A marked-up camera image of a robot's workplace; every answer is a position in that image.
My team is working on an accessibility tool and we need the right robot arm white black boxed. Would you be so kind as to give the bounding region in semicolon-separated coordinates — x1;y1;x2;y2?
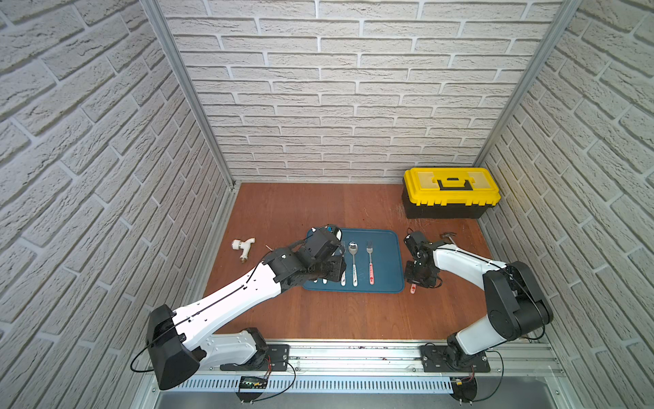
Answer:
404;232;555;367

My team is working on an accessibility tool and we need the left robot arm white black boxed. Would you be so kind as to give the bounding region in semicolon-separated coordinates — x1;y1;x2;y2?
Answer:
145;225;346;390

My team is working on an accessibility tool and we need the teal plastic tray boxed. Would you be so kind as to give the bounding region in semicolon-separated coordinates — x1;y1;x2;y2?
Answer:
302;228;405;294

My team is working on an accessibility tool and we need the yellow black toolbox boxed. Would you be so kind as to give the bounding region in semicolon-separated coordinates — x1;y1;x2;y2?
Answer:
402;167;501;219

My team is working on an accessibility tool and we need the white pipe fitting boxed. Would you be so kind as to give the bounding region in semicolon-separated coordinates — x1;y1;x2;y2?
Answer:
231;238;255;263

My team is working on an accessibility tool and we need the right controller board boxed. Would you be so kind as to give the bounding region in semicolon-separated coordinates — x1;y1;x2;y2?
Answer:
451;378;478;404

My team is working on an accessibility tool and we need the controller board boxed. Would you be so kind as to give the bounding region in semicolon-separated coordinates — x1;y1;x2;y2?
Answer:
451;378;478;404
236;376;268;402

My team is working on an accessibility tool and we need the left controller board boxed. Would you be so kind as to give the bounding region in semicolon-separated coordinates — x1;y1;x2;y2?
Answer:
236;376;268;402

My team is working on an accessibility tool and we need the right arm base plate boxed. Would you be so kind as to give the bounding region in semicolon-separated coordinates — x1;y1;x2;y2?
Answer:
419;343;491;373

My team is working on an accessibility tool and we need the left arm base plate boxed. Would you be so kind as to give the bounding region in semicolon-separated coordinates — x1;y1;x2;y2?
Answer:
220;344;291;373

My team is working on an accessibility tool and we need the aluminium front rail frame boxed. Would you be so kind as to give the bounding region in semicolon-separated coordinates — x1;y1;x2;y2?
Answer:
122;339;582;408

